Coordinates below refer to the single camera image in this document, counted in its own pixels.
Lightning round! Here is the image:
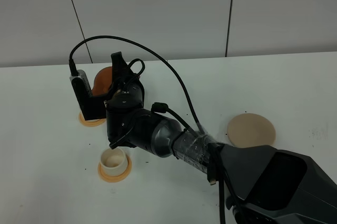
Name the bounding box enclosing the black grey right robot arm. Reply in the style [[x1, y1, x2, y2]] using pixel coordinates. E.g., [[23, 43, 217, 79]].
[[105, 52, 336, 223]]

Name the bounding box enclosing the black camera cable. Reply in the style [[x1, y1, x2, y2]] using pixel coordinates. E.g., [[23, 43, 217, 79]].
[[68, 35, 227, 224]]

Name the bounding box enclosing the orange saucer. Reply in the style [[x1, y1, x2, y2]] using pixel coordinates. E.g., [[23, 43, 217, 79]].
[[78, 112, 106, 127], [97, 155, 132, 183]]

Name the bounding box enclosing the orange saucer far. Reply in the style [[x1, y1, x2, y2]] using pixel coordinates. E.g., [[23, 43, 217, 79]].
[[78, 112, 106, 127]]

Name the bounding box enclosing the beige round teapot coaster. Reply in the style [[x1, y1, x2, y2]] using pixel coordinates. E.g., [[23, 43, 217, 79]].
[[227, 113, 276, 148]]

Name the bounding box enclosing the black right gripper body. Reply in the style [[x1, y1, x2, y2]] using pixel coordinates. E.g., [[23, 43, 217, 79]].
[[105, 76, 169, 153]]

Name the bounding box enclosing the brown clay teapot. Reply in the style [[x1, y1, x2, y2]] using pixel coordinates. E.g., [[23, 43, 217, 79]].
[[92, 66, 113, 96]]

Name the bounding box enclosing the white teacup near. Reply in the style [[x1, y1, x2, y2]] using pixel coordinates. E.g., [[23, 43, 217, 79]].
[[100, 148, 128, 176]]

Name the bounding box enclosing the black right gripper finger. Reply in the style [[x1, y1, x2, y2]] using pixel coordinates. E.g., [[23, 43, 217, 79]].
[[110, 52, 128, 93]]

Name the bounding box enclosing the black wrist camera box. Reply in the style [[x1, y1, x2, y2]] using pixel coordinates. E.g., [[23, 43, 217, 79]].
[[70, 70, 108, 120]]

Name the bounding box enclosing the orange saucer near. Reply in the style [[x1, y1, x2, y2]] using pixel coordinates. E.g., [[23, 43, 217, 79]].
[[97, 155, 132, 183]]

